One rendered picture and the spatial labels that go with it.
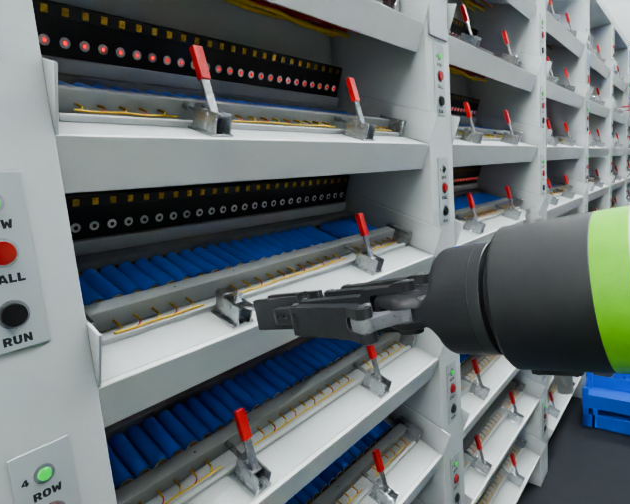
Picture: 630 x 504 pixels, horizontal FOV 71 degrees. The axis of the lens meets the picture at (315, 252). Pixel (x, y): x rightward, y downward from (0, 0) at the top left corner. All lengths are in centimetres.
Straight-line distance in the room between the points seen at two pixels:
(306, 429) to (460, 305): 41
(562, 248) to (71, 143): 34
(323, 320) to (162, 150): 21
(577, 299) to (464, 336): 7
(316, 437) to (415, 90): 59
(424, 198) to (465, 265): 54
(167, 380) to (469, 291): 28
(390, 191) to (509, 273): 61
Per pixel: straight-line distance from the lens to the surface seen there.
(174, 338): 46
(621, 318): 26
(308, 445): 64
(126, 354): 44
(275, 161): 52
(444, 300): 30
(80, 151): 39
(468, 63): 105
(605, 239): 27
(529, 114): 150
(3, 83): 38
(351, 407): 71
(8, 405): 39
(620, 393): 231
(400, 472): 91
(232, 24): 79
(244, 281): 55
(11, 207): 37
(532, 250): 27
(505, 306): 27
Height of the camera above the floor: 105
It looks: 9 degrees down
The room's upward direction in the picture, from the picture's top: 5 degrees counter-clockwise
